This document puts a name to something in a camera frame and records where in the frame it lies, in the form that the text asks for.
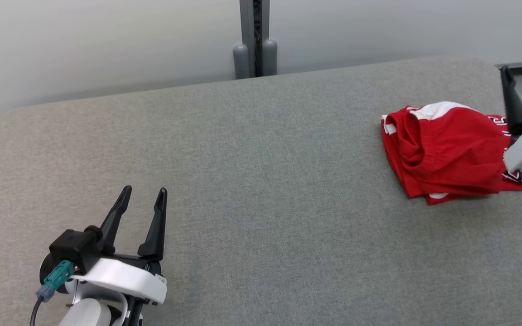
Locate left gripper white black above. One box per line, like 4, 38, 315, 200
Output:
71, 185, 168, 305

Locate red jersey with white sleeves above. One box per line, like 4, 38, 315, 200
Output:
381, 105, 522, 206

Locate red shorts with white stripe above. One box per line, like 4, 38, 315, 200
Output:
384, 101, 512, 199

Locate left camera cable teal connector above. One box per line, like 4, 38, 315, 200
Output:
29, 260, 75, 326

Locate grey cylindrical post foot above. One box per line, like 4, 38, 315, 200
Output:
233, 44, 249, 80
262, 38, 278, 77

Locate grey metal post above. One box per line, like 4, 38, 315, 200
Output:
239, 0, 271, 77

